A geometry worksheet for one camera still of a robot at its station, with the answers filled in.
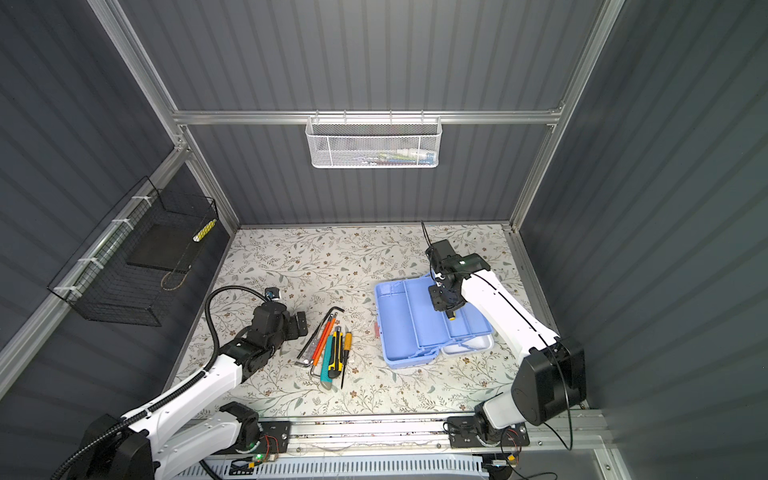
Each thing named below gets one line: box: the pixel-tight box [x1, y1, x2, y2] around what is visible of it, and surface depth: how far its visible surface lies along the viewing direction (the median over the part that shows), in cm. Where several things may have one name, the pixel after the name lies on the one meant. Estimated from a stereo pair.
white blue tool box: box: [375, 275, 495, 369], surface depth 86 cm
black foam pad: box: [126, 224, 195, 271], surface depth 79 cm
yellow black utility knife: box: [328, 325, 344, 379], surface depth 88 cm
